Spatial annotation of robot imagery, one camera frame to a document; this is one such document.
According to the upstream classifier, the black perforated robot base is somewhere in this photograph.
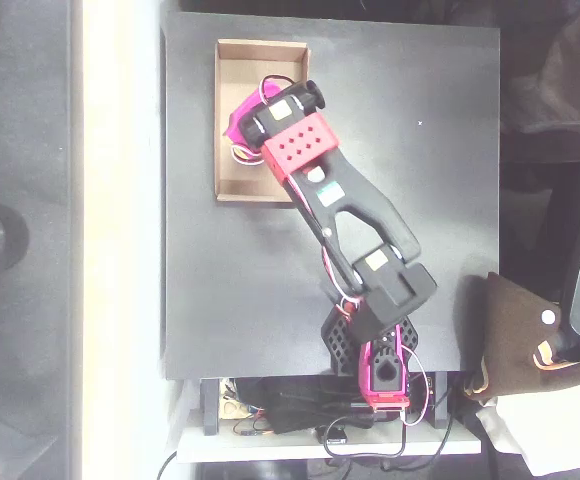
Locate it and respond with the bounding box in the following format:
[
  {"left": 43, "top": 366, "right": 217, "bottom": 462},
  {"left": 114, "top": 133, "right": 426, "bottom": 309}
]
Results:
[{"left": 321, "top": 304, "right": 420, "bottom": 377}]

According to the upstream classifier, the cardboard box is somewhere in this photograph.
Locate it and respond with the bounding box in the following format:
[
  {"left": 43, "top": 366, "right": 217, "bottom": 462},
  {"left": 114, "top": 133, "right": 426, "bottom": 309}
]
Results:
[{"left": 213, "top": 38, "right": 312, "bottom": 205}]

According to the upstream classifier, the light wooden piece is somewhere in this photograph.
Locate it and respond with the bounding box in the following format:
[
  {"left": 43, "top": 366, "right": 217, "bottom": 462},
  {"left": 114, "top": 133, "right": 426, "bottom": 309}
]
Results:
[{"left": 219, "top": 393, "right": 251, "bottom": 421}]

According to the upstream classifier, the black power adapter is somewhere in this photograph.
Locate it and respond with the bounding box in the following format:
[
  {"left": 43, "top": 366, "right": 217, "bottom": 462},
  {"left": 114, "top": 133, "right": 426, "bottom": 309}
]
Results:
[{"left": 267, "top": 389, "right": 324, "bottom": 435}]

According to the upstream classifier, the brown fabric garment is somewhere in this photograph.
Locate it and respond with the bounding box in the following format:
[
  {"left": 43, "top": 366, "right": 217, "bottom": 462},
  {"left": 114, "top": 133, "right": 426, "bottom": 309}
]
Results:
[{"left": 499, "top": 0, "right": 580, "bottom": 142}]

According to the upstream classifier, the white shelf board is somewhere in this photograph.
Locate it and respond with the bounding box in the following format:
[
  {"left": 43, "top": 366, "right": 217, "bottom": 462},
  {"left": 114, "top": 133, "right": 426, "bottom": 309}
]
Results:
[{"left": 177, "top": 424, "right": 482, "bottom": 464}]

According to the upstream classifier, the small black plug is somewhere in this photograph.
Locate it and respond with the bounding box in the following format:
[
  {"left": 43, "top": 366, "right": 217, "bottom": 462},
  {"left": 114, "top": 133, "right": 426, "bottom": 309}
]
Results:
[{"left": 319, "top": 423, "right": 349, "bottom": 446}]

